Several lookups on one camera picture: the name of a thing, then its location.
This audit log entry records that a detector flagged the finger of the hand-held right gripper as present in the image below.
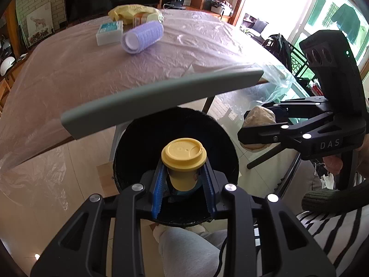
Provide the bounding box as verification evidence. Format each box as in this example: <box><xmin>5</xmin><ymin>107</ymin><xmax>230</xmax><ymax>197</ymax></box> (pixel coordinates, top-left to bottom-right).
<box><xmin>261</xmin><ymin>97</ymin><xmax>333</xmax><ymax>124</ymax></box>
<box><xmin>237</xmin><ymin>112</ymin><xmax>333</xmax><ymax>153</ymax></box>

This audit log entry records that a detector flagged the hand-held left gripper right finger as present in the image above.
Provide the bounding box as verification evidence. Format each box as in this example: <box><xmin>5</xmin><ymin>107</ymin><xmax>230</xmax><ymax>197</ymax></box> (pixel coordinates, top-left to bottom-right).
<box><xmin>202</xmin><ymin>163</ymin><xmax>336</xmax><ymax>277</ymax></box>

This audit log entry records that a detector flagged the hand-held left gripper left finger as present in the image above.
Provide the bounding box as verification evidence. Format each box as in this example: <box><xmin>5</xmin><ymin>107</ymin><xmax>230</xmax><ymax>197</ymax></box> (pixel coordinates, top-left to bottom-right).
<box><xmin>30</xmin><ymin>162</ymin><xmax>168</xmax><ymax>277</ymax></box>

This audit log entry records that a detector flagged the brown paper ball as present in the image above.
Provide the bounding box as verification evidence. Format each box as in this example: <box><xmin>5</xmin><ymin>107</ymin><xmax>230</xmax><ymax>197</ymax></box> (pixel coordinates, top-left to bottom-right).
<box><xmin>241</xmin><ymin>106</ymin><xmax>277</xmax><ymax>151</ymax></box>

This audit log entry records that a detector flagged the yellow lidded paper cup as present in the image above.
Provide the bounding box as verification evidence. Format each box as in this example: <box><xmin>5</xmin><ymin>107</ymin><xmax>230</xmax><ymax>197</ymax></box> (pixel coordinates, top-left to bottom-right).
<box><xmin>161</xmin><ymin>138</ymin><xmax>207</xmax><ymax>192</ymax></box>

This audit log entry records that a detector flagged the black round trash bin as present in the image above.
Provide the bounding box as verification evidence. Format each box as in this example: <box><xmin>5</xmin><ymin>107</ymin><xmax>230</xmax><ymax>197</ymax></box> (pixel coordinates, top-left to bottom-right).
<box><xmin>112</xmin><ymin>107</ymin><xmax>240</xmax><ymax>227</ymax></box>

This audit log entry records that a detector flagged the person's right forearm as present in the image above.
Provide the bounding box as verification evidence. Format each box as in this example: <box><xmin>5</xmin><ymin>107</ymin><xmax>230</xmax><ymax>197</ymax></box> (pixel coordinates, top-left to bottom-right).
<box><xmin>301</xmin><ymin>183</ymin><xmax>369</xmax><ymax>217</ymax></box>

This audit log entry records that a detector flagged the person's right hand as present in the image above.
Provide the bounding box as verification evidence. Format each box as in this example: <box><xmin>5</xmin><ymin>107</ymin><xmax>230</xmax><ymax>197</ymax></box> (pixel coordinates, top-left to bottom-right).
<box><xmin>322</xmin><ymin>155</ymin><xmax>344</xmax><ymax>176</ymax></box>

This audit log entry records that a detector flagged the dark wooden chair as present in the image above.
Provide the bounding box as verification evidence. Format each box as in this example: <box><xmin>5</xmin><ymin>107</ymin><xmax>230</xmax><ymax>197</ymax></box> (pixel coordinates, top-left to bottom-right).
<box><xmin>261</xmin><ymin>35</ymin><xmax>306</xmax><ymax>78</ymax></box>

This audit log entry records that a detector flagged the black jacket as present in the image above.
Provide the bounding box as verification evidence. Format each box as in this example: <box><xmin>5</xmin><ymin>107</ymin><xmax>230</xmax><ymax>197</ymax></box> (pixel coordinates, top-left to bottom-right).
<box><xmin>268</xmin><ymin>34</ymin><xmax>293</xmax><ymax>70</ymax></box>

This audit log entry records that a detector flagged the grey trouser leg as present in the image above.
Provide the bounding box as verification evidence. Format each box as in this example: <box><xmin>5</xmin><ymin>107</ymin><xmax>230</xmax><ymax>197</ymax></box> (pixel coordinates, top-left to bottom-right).
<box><xmin>153</xmin><ymin>223</ymin><xmax>228</xmax><ymax>277</ymax></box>

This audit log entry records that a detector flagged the hanging dark green shirt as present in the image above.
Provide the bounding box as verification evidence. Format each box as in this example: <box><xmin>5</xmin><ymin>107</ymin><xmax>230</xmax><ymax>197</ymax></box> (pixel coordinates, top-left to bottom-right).
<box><xmin>307</xmin><ymin>4</ymin><xmax>361</xmax><ymax>44</ymax></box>

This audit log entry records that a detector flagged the dark cushioned armchair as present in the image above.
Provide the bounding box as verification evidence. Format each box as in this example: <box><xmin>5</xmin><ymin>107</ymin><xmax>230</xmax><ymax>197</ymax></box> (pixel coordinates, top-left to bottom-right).
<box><xmin>246</xmin><ymin>17</ymin><xmax>268</xmax><ymax>36</ymax></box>

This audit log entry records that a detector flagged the white printer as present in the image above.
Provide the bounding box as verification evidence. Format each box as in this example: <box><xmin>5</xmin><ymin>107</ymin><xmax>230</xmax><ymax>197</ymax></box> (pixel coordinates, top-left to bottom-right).
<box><xmin>210</xmin><ymin>0</ymin><xmax>232</xmax><ymax>16</ymax></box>

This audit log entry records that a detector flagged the black white striped shirt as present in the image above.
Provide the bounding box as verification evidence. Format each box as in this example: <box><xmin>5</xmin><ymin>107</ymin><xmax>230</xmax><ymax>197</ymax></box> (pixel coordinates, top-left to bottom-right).
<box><xmin>254</xmin><ymin>208</ymin><xmax>369</xmax><ymax>277</ymax></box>

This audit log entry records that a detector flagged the clear plastic table cover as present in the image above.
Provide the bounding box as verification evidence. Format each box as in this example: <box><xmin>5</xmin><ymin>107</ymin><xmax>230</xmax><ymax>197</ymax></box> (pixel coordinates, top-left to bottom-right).
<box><xmin>0</xmin><ymin>8</ymin><xmax>297</xmax><ymax>211</ymax></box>

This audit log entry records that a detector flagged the purple hair roller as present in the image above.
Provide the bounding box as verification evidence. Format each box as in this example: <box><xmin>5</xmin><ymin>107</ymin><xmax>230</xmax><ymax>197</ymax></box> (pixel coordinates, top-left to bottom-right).
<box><xmin>120</xmin><ymin>21</ymin><xmax>164</xmax><ymax>55</ymax></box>

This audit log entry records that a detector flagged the white blue small box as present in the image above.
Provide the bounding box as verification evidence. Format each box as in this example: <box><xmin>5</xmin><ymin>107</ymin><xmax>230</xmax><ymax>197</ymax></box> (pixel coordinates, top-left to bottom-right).
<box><xmin>96</xmin><ymin>21</ymin><xmax>124</xmax><ymax>46</ymax></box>

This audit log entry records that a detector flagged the jar with orange label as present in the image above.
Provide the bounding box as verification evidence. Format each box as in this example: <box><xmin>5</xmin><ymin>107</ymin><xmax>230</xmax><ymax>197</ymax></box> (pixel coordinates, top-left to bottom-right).
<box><xmin>133</xmin><ymin>12</ymin><xmax>160</xmax><ymax>26</ymax></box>

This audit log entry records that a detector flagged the yellow plastic bag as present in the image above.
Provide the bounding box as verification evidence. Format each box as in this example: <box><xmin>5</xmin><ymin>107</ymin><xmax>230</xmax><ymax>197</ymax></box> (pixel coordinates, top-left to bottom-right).
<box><xmin>108</xmin><ymin>4</ymin><xmax>165</xmax><ymax>25</ymax></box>

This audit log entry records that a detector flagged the red flower picture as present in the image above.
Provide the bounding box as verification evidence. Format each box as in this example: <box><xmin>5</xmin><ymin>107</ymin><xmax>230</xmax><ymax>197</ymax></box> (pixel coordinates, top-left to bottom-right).
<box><xmin>27</xmin><ymin>27</ymin><xmax>55</xmax><ymax>47</ymax></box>

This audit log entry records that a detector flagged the white helmet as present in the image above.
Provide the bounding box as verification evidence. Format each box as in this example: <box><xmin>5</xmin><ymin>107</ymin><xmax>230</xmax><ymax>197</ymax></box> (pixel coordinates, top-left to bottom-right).
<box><xmin>0</xmin><ymin>57</ymin><xmax>15</xmax><ymax>75</ymax></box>

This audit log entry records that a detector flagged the deer picture canvas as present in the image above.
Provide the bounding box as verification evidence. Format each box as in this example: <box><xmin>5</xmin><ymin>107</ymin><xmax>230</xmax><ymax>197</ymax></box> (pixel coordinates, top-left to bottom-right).
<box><xmin>26</xmin><ymin>2</ymin><xmax>54</xmax><ymax>32</ymax></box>

